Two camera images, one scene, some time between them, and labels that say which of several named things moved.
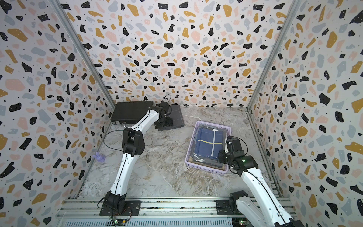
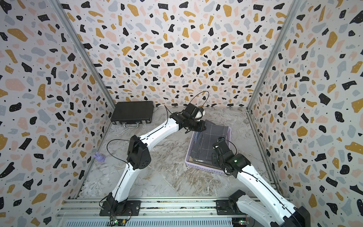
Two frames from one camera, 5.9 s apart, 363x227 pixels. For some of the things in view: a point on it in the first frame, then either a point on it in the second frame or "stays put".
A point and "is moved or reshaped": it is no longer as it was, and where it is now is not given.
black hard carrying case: [130, 112] stays put
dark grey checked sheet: [176, 115] is moved or reshaped
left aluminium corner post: [69, 26] stays put
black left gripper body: [167, 122] → [195, 126]
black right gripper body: [223, 157] → [216, 161]
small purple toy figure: [99, 157] stays put
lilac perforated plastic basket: [200, 166] stays put
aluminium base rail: [86, 213] stays put
